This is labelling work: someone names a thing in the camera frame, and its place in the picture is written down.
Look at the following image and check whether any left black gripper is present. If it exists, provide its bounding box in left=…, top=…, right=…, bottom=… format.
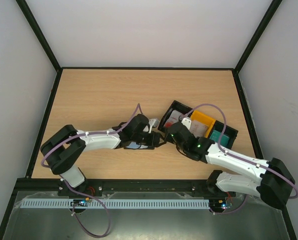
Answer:
left=132, top=131, right=166, bottom=148

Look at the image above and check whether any right controller board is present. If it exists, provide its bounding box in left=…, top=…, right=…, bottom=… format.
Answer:
left=209, top=196, right=233, bottom=214

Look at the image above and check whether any black frame post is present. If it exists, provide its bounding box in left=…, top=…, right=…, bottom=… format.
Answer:
left=15, top=0, right=63, bottom=72
left=233, top=0, right=284, bottom=73

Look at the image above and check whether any black frame post left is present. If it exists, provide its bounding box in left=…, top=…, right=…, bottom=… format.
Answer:
left=15, top=0, right=63, bottom=72

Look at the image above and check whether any red striped card in tray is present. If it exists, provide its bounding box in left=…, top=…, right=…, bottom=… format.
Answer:
left=163, top=110, right=183, bottom=128

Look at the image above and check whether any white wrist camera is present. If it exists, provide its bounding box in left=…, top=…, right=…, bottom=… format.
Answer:
left=181, top=116, right=192, bottom=130
left=143, top=118, right=160, bottom=134

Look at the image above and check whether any left controller board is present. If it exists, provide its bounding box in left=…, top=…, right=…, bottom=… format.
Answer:
left=68, top=197, right=92, bottom=214

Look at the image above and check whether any red patterned white card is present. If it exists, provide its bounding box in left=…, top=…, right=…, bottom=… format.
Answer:
left=189, top=120, right=209, bottom=138

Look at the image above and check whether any controller board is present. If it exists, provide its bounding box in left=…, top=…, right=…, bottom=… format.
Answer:
left=68, top=197, right=92, bottom=214
left=209, top=196, right=233, bottom=214

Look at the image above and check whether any black card holder wallet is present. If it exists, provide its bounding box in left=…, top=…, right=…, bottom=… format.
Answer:
left=120, top=141, right=155, bottom=150

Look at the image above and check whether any teal card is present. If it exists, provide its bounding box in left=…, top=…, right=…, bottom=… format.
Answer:
left=210, top=129, right=231, bottom=149

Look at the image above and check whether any yellow tray middle compartment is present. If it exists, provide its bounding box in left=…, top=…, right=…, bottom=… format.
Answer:
left=190, top=110, right=216, bottom=138

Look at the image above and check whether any black frame post right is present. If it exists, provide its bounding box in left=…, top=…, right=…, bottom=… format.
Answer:
left=233, top=0, right=284, bottom=73

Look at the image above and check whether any light blue slotted cable duct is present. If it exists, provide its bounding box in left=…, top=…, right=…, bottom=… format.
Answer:
left=20, top=198, right=210, bottom=210

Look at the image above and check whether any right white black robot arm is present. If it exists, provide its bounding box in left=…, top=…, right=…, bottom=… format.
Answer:
left=166, top=122, right=295, bottom=210

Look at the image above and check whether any black tray left compartment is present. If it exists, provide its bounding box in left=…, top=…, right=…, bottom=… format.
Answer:
left=157, top=100, right=192, bottom=133

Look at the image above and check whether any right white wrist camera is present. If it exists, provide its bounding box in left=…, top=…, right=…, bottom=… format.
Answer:
left=181, top=116, right=192, bottom=130

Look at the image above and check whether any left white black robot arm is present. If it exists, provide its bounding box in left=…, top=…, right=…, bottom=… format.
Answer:
left=40, top=113, right=165, bottom=190

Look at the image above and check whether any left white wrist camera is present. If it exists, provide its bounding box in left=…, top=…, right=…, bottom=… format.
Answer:
left=143, top=118, right=160, bottom=134

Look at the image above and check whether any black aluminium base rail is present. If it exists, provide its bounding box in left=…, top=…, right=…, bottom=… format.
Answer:
left=14, top=178, right=228, bottom=199

